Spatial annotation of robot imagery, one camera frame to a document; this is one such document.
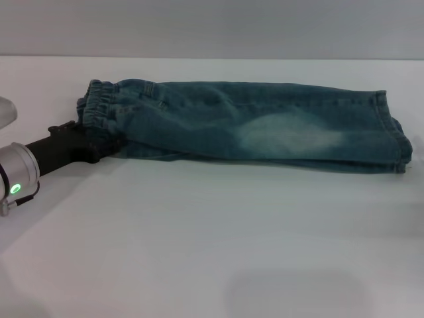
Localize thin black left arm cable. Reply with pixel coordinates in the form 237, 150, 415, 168
0, 180, 41, 218

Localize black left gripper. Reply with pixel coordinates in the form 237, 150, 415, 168
25, 121, 129, 176

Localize blue denim shorts with cartoon patch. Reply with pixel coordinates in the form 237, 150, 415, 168
75, 78, 413, 175

